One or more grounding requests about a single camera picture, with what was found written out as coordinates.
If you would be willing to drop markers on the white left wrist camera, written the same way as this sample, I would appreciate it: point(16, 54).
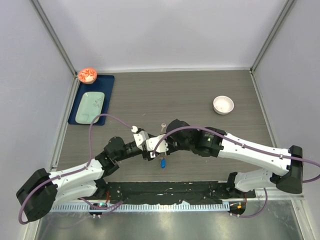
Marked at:
point(140, 137)

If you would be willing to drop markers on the steel key organizer blue handle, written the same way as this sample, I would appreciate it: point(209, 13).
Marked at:
point(162, 160)

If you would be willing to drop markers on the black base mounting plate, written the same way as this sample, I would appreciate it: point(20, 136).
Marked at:
point(168, 193)

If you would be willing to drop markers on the dark blue tray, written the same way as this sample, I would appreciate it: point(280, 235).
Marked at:
point(103, 83)

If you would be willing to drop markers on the white slotted cable duct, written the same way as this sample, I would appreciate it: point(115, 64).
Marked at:
point(77, 207)

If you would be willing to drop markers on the orange patterned bowl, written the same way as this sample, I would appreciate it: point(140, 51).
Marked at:
point(87, 75)

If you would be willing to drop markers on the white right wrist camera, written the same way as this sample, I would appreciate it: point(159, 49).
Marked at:
point(154, 148)

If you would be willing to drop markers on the pale green rectangular plate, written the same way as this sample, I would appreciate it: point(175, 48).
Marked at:
point(90, 106)

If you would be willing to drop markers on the white bowl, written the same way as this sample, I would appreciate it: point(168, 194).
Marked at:
point(223, 105)

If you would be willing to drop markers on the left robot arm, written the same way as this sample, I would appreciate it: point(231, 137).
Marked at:
point(45, 190)

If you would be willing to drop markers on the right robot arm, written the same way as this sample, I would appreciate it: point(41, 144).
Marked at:
point(279, 167)

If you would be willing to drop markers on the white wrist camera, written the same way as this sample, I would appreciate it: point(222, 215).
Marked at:
point(140, 137)
point(154, 148)

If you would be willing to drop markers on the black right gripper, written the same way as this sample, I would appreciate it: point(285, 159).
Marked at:
point(170, 149)

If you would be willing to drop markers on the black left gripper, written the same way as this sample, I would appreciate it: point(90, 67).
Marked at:
point(144, 153)

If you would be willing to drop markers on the silver key with ring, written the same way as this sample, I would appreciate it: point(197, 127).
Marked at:
point(163, 126)

